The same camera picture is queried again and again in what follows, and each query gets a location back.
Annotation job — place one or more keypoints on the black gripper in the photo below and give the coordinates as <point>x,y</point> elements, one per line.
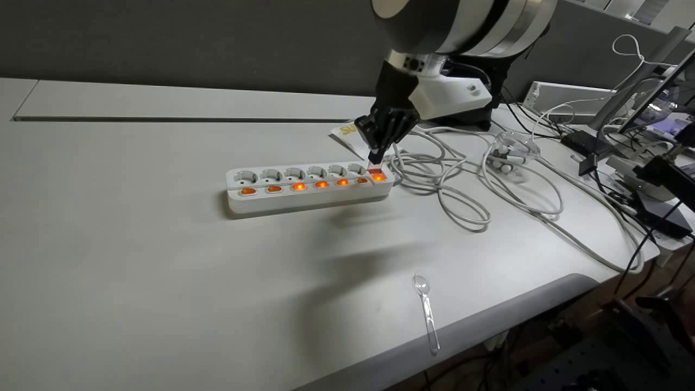
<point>392,115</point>

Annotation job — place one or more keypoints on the white multi-socket power strip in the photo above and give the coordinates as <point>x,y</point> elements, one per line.
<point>311,185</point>

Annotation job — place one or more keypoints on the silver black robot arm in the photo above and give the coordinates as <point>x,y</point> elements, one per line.
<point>480,33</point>

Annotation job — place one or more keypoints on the clear plastic bag with label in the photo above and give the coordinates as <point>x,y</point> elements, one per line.
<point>351,136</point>

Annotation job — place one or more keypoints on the grey desk divider panel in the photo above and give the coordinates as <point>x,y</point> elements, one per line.
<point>285,43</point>

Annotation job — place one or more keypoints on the clear plastic spoon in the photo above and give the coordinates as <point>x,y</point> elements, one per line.
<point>423,289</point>

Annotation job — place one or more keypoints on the clear plastic tray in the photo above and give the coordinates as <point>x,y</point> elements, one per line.
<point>566,99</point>

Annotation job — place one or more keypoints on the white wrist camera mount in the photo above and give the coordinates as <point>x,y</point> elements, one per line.
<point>449,90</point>

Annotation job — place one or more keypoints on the black camera stand equipment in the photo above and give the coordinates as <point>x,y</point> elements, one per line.
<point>648,142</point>

